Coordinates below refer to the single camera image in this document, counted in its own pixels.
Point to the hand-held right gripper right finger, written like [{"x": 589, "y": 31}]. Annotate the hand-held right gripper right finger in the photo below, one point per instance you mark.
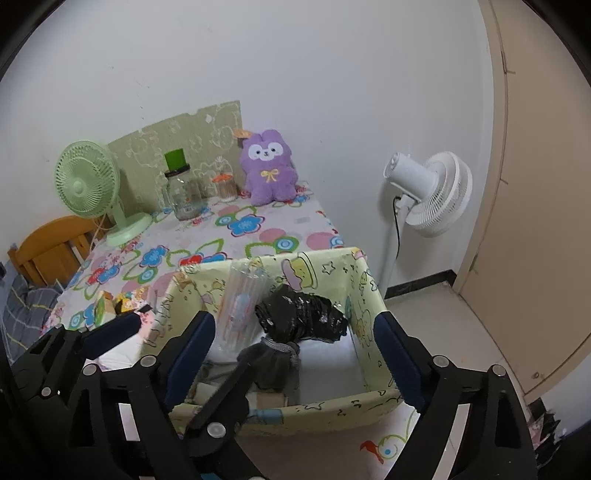
[{"x": 397, "y": 355}]

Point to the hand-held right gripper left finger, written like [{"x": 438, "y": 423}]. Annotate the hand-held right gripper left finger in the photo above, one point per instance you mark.
[{"x": 191, "y": 350}]

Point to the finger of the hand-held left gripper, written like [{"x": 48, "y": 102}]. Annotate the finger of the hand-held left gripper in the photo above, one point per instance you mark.
[
  {"x": 113, "y": 330},
  {"x": 221, "y": 406}
]

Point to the colourful snack packets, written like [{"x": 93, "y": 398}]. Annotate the colourful snack packets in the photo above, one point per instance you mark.
[{"x": 131, "y": 300}]

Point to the clear plastic tube pack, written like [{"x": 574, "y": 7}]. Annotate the clear plastic tube pack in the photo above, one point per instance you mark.
[{"x": 240, "y": 309}]

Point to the grey mesh cloth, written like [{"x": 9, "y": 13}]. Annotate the grey mesh cloth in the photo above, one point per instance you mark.
[{"x": 274, "y": 364}]

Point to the yellow printed box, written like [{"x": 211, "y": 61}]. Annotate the yellow printed box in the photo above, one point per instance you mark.
[{"x": 332, "y": 272}]

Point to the black plastic bag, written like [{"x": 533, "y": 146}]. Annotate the black plastic bag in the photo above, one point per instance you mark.
[{"x": 300, "y": 314}]

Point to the plaid cloth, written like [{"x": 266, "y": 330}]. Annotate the plaid cloth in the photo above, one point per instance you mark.
[{"x": 23, "y": 314}]

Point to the wooden chair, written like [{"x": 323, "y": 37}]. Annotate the wooden chair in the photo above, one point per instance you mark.
[{"x": 51, "y": 249}]

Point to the green desk fan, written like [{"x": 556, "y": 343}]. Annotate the green desk fan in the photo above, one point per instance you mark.
[{"x": 87, "y": 184}]

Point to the glass jar with green lid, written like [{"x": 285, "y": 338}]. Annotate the glass jar with green lid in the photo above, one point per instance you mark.
[{"x": 182, "y": 198}]

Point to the floral tablecloth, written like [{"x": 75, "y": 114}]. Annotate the floral tablecloth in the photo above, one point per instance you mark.
[{"x": 277, "y": 221}]

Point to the small jar with orange lid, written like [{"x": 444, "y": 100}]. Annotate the small jar with orange lid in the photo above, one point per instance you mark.
[{"x": 225, "y": 189}]

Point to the white standing fan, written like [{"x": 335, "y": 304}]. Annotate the white standing fan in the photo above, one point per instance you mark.
[{"x": 434, "y": 194}]

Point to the dark printed bag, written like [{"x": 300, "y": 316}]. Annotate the dark printed bag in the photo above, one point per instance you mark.
[{"x": 547, "y": 434}]

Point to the purple plush bunny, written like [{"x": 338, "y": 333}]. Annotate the purple plush bunny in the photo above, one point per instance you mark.
[{"x": 270, "y": 180}]

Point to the green printed board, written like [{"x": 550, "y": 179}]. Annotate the green printed board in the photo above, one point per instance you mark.
[{"x": 152, "y": 138}]

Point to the beige door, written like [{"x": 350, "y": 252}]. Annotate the beige door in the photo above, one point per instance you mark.
[{"x": 545, "y": 207}]

